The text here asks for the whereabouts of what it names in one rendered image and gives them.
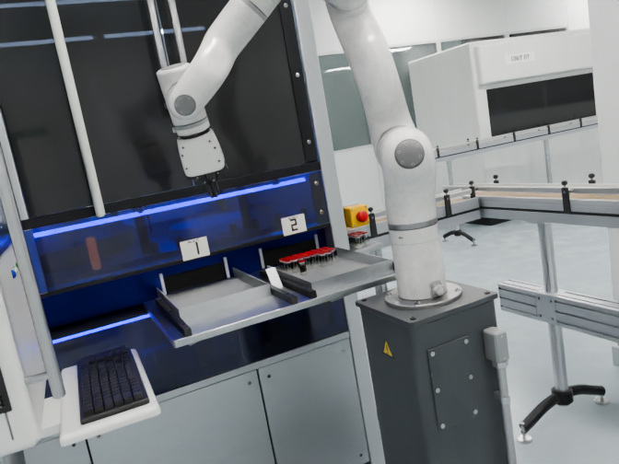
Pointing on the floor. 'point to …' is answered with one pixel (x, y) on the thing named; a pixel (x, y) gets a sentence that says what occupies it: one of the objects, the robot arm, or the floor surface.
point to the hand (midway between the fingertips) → (213, 189)
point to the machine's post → (334, 237)
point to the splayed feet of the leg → (558, 404)
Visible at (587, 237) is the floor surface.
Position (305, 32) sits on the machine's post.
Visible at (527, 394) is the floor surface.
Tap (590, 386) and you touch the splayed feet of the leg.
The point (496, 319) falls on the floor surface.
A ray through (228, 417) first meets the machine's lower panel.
